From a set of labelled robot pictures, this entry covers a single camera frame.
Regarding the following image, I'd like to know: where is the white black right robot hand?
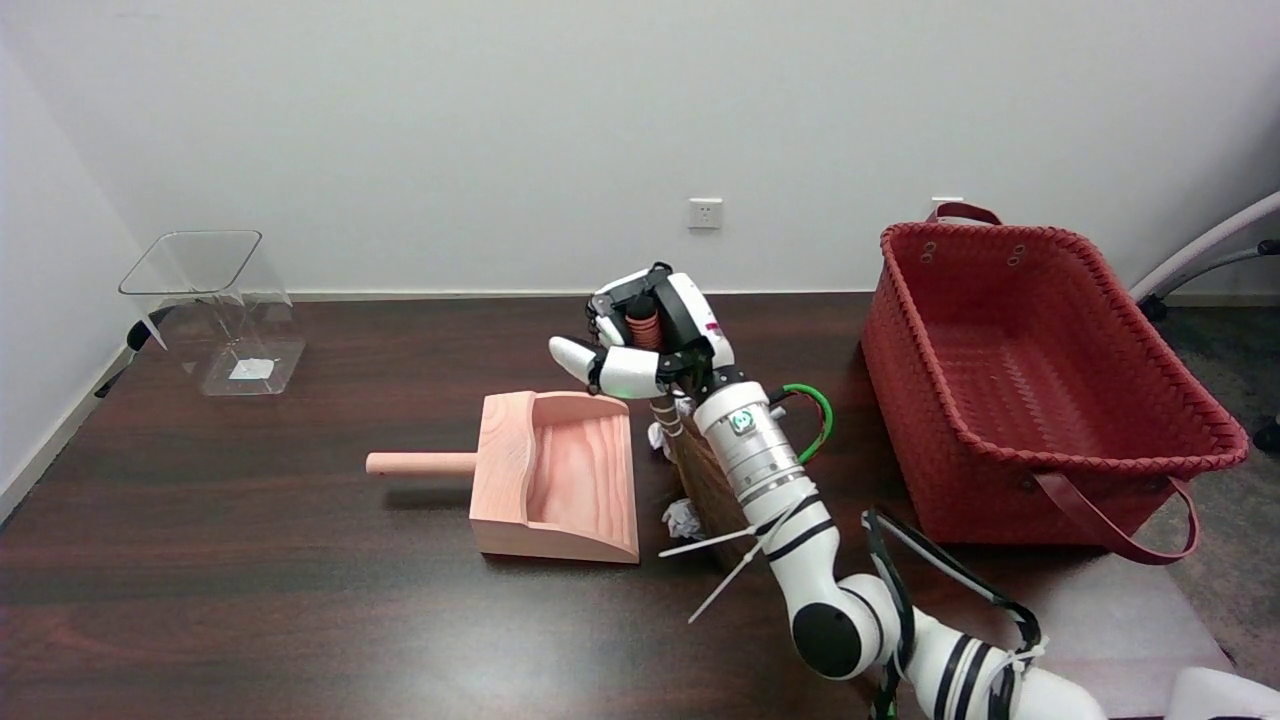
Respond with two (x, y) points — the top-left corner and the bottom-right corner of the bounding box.
(548, 262), (747, 401)

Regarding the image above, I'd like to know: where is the straw hand broom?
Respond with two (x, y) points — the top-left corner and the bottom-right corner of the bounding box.
(625, 295), (757, 573)

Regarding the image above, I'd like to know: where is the wooden dustpan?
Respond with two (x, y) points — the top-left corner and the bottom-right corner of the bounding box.
(365, 390), (641, 566)

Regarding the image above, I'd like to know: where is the red woven basket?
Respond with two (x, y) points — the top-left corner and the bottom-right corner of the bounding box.
(860, 202), (1251, 567)

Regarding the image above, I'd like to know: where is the clear acrylic container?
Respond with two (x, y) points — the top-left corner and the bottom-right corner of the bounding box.
(118, 230), (307, 398)

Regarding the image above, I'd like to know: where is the white curved tube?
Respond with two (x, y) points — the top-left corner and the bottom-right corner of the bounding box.
(1130, 189), (1280, 303)

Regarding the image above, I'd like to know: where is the black leg with white tip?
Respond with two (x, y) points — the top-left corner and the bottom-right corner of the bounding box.
(95, 310), (173, 401)

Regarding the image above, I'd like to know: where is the green robot cable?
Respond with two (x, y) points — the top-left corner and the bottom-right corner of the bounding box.
(768, 383), (835, 467)

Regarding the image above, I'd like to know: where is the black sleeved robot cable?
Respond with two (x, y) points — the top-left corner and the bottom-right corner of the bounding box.
(862, 507), (1047, 720)

